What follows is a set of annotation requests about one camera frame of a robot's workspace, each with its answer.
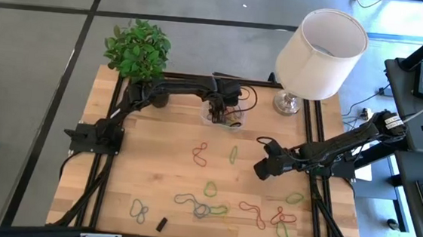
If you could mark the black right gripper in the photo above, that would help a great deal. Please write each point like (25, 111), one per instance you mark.
(282, 158)

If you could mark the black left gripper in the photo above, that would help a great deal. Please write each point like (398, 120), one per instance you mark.
(229, 89)

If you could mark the clear plastic bin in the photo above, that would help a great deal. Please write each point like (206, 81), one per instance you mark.
(204, 118)

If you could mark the black rubber band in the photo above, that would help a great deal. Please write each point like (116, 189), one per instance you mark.
(235, 126)

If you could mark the long red rubber band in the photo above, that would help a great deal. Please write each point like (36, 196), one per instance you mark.
(253, 210)
(197, 153)

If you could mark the yellow rubber band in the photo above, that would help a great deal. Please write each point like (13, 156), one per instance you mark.
(226, 222)

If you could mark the wide blue rubber band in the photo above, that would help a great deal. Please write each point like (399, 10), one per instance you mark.
(200, 210)

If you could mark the long thin blue rubber band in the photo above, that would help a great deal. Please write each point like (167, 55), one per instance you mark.
(186, 195)

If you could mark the small black block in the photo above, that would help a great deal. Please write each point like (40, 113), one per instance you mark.
(161, 224)

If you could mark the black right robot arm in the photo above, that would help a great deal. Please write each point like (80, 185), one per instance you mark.
(345, 142)

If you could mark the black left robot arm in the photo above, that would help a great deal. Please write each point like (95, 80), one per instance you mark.
(179, 89)

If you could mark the white sheet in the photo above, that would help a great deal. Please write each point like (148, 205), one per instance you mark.
(364, 174)

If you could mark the green plant in black pot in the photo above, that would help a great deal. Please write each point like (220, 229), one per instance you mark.
(137, 52)

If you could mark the white-shade silver table lamp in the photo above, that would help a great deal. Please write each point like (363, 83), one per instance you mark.
(314, 66)

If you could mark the white power strip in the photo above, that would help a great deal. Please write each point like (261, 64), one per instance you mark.
(367, 113)

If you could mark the black caster wheel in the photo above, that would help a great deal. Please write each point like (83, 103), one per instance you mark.
(392, 224)

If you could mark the black keyboard tray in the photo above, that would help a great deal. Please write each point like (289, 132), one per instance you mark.
(406, 194)

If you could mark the black desk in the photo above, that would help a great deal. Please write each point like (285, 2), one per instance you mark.
(406, 99)

